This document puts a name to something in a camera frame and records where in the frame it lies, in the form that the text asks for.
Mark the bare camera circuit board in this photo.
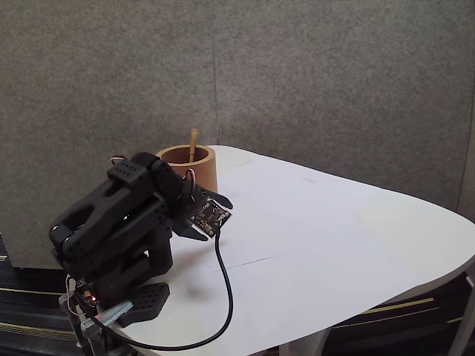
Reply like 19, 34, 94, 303
186, 197, 234, 237

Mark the black camera cable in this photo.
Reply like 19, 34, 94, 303
72, 226, 235, 352

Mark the controller board with red LED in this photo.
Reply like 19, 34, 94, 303
73, 282, 102, 309

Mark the white table leg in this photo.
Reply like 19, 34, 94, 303
449, 272, 475, 356
278, 328, 332, 356

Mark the tan wooden pen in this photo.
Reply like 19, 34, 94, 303
188, 128, 199, 163

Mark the metal table clamp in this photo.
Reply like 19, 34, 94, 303
76, 300, 134, 356

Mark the brown cylindrical pen holder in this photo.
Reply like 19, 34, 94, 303
154, 144, 219, 194

